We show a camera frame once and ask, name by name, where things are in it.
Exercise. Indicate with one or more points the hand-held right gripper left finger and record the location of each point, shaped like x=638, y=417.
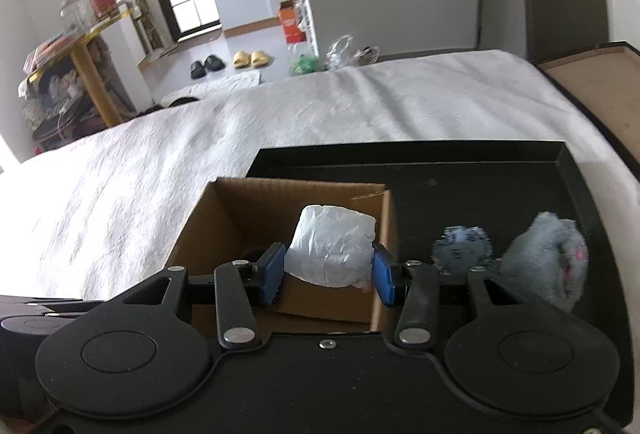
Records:
x=274, y=271

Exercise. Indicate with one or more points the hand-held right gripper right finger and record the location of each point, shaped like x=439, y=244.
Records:
x=384, y=279

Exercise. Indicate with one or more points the white paper wad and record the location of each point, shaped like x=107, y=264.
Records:
x=330, y=244

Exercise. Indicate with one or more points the brown cardboard box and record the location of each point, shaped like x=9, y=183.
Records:
x=225, y=224

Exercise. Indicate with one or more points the small blue-grey plush ball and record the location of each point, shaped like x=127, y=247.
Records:
x=462, y=246

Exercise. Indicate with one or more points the black tray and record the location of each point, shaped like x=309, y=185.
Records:
x=450, y=184

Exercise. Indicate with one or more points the white bed blanket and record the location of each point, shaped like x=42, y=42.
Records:
x=250, y=129

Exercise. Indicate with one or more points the grey plush toy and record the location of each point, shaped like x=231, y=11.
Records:
x=542, y=259

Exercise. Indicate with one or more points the green plastic bag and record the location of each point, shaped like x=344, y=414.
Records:
x=304, y=65

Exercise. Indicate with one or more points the clear plastic bag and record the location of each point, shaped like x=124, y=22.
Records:
x=345, y=50

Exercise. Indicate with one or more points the pile of clothes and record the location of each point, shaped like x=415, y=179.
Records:
x=55, y=99

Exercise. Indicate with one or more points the orange cardboard box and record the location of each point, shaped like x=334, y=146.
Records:
x=290, y=24

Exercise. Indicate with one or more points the white storage rack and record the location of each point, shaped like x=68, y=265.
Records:
x=305, y=9

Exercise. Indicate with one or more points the round wooden table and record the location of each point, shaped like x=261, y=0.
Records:
x=92, y=74

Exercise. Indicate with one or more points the brown board with black edge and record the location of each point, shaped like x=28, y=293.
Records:
x=600, y=84

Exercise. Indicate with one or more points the clear glass jar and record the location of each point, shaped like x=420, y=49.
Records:
x=71, y=14

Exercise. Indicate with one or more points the red-filled glass jar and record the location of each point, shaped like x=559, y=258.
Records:
x=101, y=0

